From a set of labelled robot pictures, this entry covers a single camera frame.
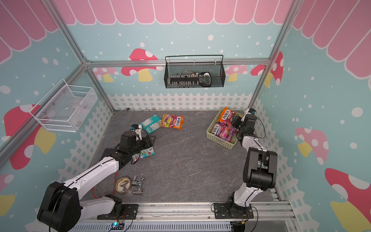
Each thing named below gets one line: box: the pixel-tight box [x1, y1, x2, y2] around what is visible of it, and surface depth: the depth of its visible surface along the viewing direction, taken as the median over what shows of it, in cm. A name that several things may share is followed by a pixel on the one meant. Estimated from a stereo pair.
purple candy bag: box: [211, 122, 239, 143], surface depth 102 cm
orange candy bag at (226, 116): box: [217, 106, 234, 124], surface depth 108 cm
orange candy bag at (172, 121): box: [159, 113, 185, 131], surface depth 114 cm
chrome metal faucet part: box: [131, 175, 145, 195], surface depth 83 cm
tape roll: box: [115, 176, 131, 193], surface depth 84 cm
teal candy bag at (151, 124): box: [140, 114, 162, 135], surface depth 111 cm
